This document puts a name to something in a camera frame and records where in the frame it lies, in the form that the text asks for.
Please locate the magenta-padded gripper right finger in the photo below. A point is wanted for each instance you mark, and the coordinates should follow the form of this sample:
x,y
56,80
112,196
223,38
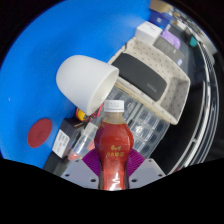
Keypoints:
x,y
148,172

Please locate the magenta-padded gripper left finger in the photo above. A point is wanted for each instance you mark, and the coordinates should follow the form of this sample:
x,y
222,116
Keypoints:
x,y
77,172

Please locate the red drink bottle white cap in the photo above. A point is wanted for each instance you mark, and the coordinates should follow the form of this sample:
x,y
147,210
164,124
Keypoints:
x,y
114,143

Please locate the black box with white label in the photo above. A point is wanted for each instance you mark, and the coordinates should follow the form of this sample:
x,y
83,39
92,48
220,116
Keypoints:
x,y
60,143

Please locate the grey small-parts drawer cabinet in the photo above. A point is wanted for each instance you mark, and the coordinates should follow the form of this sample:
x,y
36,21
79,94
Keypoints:
x,y
130,106
150,133

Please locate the flat round red coaster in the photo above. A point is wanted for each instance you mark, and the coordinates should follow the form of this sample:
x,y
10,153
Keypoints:
x,y
39,133

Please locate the black workbench shelf unit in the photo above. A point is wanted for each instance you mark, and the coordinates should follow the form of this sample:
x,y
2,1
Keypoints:
x,y
200,110

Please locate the beige perforated tray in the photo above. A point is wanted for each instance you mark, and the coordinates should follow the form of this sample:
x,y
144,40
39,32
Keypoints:
x,y
173,90

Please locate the white cup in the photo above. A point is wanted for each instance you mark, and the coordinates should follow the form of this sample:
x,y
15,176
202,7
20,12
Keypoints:
x,y
80,78

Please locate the black oblong speaker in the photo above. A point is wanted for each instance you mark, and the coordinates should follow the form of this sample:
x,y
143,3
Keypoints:
x,y
138,76

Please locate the grey box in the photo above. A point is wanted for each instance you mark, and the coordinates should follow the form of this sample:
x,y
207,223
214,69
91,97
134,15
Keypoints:
x,y
168,50

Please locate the purple box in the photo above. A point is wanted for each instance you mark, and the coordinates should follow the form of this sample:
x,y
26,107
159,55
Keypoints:
x,y
171,39

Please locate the small teal box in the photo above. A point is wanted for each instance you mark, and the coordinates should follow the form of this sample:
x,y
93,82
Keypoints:
x,y
193,41

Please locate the white cardboard box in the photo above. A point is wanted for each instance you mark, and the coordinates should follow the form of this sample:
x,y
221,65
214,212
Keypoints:
x,y
148,32

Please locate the blue box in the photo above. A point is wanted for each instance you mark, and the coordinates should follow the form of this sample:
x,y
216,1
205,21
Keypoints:
x,y
160,19

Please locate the brown cardboard box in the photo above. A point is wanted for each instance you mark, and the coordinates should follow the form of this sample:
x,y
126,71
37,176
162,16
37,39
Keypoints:
x,y
161,6

